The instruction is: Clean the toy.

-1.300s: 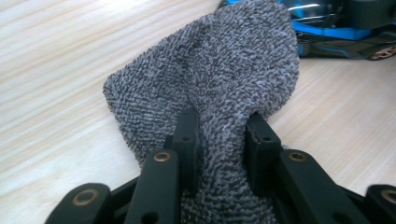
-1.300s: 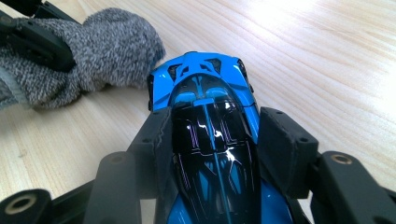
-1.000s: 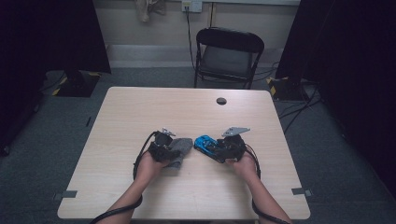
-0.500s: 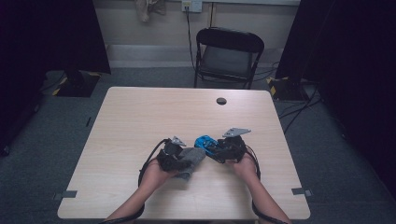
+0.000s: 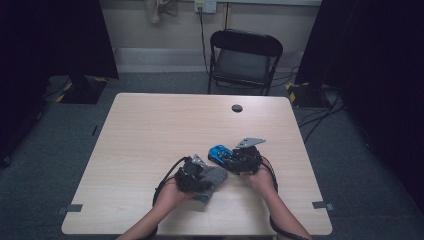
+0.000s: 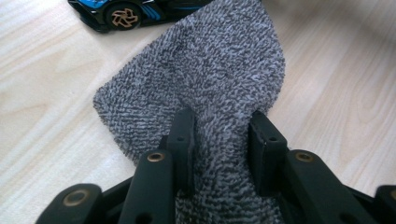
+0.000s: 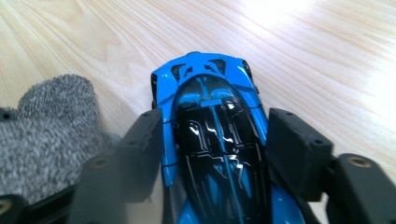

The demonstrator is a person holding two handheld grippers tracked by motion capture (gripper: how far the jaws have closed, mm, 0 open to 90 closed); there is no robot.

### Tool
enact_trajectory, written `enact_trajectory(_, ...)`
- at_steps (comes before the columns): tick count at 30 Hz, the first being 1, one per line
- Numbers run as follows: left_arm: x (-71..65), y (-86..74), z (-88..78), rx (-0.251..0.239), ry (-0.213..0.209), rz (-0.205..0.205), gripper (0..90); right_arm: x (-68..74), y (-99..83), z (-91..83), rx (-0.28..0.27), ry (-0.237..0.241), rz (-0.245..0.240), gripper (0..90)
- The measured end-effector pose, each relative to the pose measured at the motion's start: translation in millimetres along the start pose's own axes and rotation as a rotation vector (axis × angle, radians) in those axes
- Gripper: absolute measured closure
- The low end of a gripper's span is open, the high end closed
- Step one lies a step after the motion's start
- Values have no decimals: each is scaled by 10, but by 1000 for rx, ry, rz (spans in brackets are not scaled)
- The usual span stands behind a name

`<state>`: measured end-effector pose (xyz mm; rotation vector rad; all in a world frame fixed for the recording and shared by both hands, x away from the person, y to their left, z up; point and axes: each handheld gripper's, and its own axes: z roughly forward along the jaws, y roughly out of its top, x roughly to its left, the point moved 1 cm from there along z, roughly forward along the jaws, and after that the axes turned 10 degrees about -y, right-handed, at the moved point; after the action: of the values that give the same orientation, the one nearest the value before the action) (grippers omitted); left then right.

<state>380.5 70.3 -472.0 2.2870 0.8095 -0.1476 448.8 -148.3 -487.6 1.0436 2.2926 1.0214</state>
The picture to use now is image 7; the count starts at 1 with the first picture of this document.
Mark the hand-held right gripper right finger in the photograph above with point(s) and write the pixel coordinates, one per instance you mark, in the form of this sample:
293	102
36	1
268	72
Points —
295	152

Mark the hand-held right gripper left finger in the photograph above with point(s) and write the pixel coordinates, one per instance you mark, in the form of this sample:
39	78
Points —
137	155

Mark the grey cloth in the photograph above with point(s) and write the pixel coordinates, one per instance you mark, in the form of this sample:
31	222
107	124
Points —
53	133

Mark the blue toy car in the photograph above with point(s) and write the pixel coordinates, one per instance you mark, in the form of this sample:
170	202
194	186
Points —
218	130

